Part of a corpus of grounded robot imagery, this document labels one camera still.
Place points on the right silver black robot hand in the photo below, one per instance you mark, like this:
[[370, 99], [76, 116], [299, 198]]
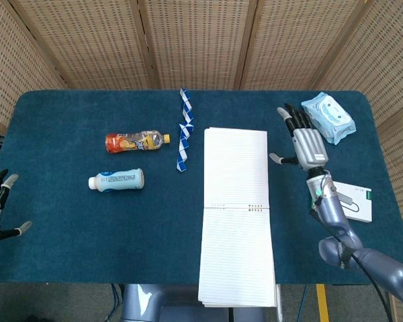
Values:
[[309, 147]]

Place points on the cream spiral-bound notebook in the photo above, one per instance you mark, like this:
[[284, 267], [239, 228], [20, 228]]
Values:
[[235, 167]]

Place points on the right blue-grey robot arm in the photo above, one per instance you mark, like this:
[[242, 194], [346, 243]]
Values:
[[336, 214]]

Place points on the blue wet wipes pack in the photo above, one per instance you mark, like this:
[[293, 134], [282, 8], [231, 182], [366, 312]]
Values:
[[329, 115]]

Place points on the green white cardboard box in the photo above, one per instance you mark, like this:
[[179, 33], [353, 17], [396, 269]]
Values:
[[359, 208]]

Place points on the dark blue table cloth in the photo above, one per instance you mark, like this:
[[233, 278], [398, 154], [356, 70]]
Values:
[[87, 228]]

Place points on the blue white snake puzzle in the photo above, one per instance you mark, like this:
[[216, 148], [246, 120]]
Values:
[[182, 164]]

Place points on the light blue milk bottle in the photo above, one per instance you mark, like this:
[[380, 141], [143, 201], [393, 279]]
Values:
[[117, 181]]

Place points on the yellow floor tape strip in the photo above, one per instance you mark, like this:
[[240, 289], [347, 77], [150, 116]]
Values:
[[322, 302]]

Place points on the orange drink plastic bottle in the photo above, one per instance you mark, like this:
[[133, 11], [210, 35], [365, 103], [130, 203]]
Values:
[[134, 142]]

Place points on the woven wicker folding screen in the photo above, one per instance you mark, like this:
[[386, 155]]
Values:
[[87, 40]]

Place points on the blue-grey robot torso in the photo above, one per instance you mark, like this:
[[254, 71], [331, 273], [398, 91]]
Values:
[[174, 305]]

